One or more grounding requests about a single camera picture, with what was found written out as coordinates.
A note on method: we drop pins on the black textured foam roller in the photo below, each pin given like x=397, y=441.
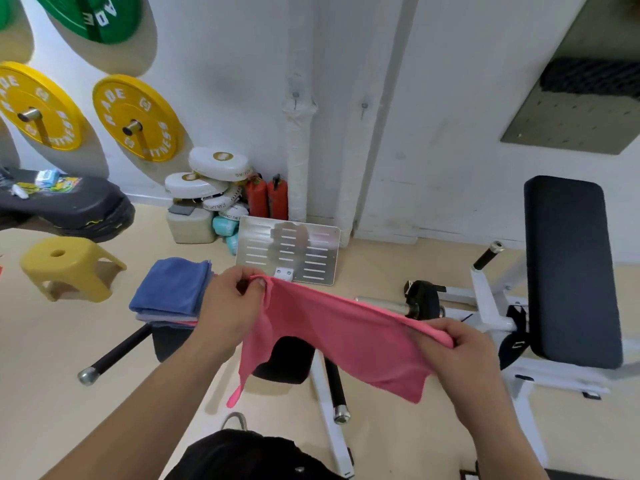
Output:
x=590, y=77

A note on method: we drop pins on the beige plastic container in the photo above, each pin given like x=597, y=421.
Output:
x=192, y=228

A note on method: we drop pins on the silver slotted foot plate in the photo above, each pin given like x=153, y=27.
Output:
x=255, y=227

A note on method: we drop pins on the black seat pad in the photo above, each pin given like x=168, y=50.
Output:
x=570, y=274

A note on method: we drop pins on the blue towel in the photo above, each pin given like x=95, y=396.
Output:
x=170, y=287

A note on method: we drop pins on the yellow green card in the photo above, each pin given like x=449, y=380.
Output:
x=27, y=187

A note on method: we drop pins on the white exercise machine frame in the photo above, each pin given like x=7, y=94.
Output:
x=325, y=409

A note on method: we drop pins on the person's right hand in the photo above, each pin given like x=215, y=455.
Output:
x=465, y=364

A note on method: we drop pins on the person's white shoe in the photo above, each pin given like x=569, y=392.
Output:
x=235, y=419

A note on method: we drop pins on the chrome plate sleeve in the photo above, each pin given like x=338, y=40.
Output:
x=385, y=304

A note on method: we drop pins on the black aerobic step platform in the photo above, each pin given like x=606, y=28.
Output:
x=85, y=204

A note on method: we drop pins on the teal dumbbell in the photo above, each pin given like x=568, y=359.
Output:
x=232, y=243
x=225, y=225

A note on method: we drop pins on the clear water bottle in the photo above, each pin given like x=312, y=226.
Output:
x=5, y=177

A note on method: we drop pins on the white game controller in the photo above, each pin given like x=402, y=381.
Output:
x=20, y=191

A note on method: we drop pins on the black bench seat cushion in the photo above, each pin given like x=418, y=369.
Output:
x=580, y=475

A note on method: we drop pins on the black weight plate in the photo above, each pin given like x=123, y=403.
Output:
x=425, y=297

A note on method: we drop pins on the white weight machine frame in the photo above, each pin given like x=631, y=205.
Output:
x=482, y=294

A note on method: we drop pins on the yellow plastic stool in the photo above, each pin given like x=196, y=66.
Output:
x=75, y=267

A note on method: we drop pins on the person's black shorts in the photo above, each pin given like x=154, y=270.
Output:
x=240, y=459

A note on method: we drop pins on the grey flat pad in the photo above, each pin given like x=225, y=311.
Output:
x=181, y=209

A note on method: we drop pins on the person's left forearm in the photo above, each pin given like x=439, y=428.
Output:
x=135, y=419

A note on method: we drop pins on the yellow weight plate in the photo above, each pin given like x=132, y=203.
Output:
x=60, y=102
x=157, y=107

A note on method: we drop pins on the pink towel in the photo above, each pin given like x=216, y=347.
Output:
x=186, y=323
x=350, y=339

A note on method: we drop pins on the person's left hand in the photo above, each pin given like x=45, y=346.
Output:
x=225, y=314

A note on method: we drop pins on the grey towel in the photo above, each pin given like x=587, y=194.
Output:
x=160, y=317

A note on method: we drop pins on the green weight plate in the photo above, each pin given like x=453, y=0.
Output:
x=125, y=19
x=3, y=9

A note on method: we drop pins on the colourful snack packet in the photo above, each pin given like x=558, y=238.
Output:
x=67, y=184

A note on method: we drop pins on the blue white tissue pack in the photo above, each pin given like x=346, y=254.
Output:
x=47, y=178

